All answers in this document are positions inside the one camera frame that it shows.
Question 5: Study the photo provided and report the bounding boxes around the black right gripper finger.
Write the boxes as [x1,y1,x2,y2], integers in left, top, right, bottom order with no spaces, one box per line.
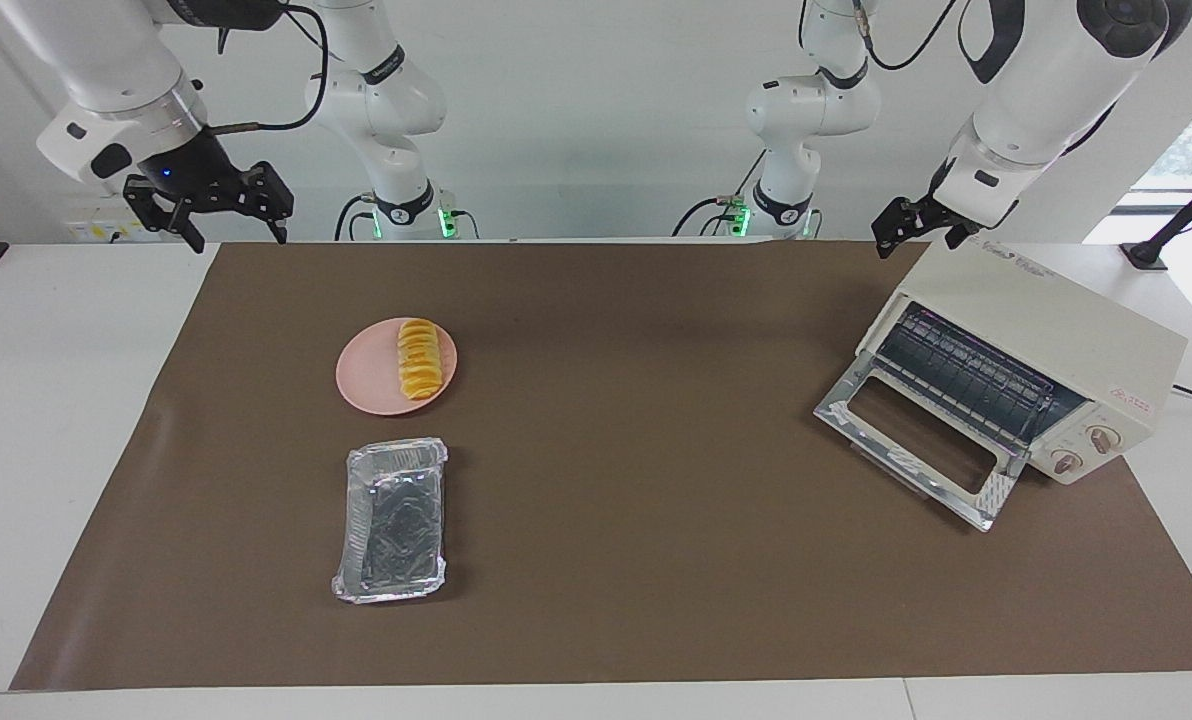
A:
[238,159,295,245]
[123,177,206,254]

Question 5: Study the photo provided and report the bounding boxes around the yellow braided bread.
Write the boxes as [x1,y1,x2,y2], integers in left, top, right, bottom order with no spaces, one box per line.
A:
[396,317,445,402]

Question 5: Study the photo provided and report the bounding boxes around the aluminium foil tray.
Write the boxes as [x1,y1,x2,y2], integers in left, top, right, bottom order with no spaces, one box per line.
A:
[331,436,450,605]

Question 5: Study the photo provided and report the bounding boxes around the cream toaster oven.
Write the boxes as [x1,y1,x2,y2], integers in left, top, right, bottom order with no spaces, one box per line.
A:
[855,240,1190,488]

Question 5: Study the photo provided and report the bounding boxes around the glass oven door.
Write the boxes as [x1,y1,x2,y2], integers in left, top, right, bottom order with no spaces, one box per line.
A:
[813,352,1030,534]

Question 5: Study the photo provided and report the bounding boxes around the pink round plate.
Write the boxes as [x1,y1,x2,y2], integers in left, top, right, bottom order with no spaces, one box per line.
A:
[335,317,459,417]

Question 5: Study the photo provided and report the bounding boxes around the brown table mat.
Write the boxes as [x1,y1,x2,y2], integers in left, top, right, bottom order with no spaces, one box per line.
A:
[9,240,1192,693]

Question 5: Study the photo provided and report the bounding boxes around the white wall socket box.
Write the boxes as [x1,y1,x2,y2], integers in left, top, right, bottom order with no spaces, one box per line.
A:
[62,193,163,244]

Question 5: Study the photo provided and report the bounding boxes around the black right base cable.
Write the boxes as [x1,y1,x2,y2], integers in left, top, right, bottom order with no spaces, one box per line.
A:
[333,193,379,242]

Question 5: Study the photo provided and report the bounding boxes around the black base cable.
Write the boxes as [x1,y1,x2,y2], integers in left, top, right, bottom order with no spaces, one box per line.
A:
[670,150,767,239]
[333,193,379,242]

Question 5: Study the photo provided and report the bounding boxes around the wire oven rack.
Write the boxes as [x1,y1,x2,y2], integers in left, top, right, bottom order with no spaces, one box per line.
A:
[875,302,1083,447]

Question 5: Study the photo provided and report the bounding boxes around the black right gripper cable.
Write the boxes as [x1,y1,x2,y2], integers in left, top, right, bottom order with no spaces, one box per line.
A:
[206,3,330,137]

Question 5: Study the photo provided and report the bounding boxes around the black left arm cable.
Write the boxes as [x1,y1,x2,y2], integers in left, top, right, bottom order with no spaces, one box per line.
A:
[851,0,960,75]

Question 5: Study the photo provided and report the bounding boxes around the black left base cable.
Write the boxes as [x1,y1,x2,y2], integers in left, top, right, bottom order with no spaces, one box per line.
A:
[670,150,767,239]

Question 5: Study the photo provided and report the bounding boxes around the black camera stand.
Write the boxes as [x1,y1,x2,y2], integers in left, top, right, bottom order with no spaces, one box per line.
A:
[1120,160,1192,272]

